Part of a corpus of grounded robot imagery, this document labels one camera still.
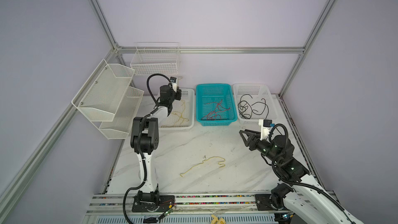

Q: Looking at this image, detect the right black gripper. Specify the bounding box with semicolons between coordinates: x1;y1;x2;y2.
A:
238;128;280;166

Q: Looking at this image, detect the long black cable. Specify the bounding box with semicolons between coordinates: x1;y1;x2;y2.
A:
237;94;270;120

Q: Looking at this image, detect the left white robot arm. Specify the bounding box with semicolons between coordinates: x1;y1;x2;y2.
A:
122;73;181;224

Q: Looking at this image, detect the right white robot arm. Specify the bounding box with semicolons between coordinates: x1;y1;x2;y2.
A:
239;119;361;224

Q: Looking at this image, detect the right white plastic basket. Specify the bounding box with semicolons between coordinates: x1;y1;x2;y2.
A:
233;83;278;124

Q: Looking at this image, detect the white plastic basket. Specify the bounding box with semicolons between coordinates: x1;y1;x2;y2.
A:
233;83;278;124
159;88;195;131

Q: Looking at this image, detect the left white plastic basket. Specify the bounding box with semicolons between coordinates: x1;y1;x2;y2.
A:
159;88;195;131

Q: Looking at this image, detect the teal plastic basket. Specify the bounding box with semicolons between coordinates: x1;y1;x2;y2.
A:
195;84;237;127

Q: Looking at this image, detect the white two-tier mesh shelf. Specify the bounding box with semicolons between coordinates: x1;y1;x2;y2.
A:
72;60;144;140

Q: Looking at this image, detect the yellow object at front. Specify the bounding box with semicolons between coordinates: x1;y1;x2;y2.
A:
210;214;227;224

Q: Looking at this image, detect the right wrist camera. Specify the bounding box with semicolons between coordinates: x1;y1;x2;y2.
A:
260;124;274;141

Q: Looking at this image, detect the white wire wall basket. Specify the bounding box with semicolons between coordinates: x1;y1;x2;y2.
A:
130;42;180;76

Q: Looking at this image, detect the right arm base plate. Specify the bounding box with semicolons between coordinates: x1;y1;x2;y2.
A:
255;192;294;211

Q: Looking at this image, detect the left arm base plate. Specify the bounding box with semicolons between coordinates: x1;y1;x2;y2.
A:
131;194;175;213

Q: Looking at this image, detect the aluminium front rail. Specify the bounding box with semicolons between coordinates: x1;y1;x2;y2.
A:
84;191;270;216

